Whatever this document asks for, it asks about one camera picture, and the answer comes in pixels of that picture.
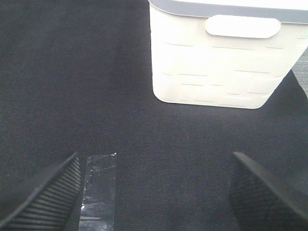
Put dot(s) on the clear tape strip right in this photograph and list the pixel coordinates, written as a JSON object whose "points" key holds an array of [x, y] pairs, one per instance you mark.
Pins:
{"points": [[98, 203]]}

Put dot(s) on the white lidded storage box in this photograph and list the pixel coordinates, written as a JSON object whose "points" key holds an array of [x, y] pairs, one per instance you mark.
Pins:
{"points": [[229, 53]]}

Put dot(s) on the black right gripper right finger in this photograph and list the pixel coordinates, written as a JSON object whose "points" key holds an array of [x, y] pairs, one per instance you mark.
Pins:
{"points": [[261, 201]]}

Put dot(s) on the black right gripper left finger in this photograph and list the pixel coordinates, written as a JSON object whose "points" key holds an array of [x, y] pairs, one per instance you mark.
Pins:
{"points": [[45, 201]]}

